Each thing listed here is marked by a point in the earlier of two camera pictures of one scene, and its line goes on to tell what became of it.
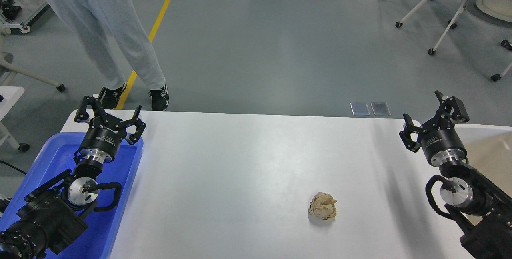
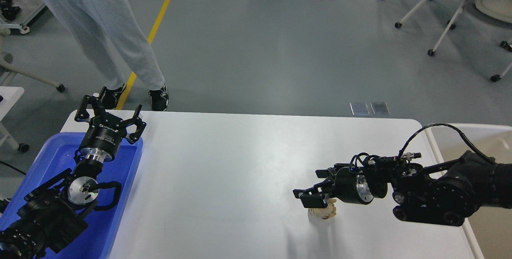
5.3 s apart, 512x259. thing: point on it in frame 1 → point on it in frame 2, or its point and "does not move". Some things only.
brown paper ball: x=322 y=205 does not move
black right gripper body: x=442 y=142 → x=359 y=185
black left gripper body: x=105 y=135 does not move
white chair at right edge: x=497 y=77 does not move
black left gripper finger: x=82 y=116 does not move
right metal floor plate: x=380 y=108 does not move
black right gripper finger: x=410 y=128 → x=317 y=196
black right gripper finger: x=452 y=111 → x=325 y=173
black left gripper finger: x=133 y=138 does not move
